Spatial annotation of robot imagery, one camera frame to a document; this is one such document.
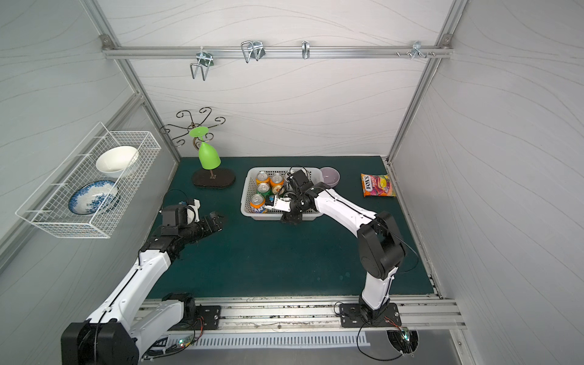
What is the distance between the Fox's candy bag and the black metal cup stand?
2.17ft

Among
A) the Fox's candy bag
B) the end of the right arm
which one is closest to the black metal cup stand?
the end of the right arm

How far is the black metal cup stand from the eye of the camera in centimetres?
86

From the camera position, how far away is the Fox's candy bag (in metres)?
1.06

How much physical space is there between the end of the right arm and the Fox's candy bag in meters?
0.44

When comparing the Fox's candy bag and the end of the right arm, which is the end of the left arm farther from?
the Fox's candy bag

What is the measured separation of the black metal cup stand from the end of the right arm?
382 millimetres

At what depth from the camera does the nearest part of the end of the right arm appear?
0.65m
